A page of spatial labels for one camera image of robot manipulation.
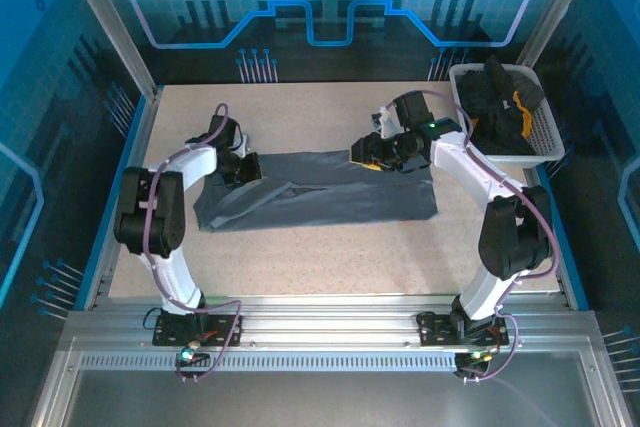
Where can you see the grey t-shirt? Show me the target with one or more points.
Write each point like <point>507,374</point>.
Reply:
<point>340,192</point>

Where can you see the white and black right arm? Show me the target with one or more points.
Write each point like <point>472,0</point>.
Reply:
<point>510,232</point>

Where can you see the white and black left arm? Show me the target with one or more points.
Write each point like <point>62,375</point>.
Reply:
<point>160,207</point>

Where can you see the pile of black clothes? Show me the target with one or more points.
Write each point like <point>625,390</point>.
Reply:
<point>492,112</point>

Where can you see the orange garment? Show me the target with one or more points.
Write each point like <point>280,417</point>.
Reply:
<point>523,114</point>

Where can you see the blue table edge strip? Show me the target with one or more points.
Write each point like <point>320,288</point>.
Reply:
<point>107,207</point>

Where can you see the white perforated plastic basket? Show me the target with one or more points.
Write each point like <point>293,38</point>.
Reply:
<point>545,134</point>

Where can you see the small lit circuit board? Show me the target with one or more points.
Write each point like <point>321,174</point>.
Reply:
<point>192,353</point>
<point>475,358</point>

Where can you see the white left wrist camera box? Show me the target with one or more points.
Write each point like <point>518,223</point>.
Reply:
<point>241,146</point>

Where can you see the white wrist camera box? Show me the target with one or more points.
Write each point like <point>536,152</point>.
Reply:
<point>384,119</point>
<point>241,146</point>

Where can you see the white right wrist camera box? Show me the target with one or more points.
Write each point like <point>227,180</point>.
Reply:
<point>384,119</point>

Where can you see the aluminium frame beam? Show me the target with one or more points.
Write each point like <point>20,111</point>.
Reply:
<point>330,317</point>

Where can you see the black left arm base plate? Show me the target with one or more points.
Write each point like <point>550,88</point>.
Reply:
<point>172,329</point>

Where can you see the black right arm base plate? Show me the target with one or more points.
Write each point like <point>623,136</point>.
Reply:
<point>437,329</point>

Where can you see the aluminium frame post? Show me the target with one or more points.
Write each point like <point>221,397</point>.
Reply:
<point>107,17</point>
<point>555,7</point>

